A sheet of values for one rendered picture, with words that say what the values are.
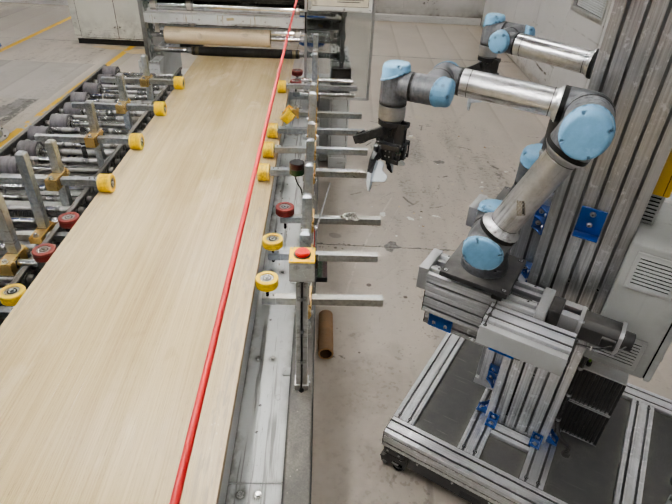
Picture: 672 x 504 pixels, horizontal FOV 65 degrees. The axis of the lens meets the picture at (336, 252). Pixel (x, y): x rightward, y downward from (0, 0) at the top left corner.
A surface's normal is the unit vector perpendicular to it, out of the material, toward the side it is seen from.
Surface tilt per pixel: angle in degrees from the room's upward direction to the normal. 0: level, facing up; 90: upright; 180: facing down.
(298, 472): 0
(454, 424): 0
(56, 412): 0
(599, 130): 85
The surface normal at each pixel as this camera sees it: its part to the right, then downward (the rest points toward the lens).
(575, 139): -0.36, 0.42
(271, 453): 0.04, -0.82
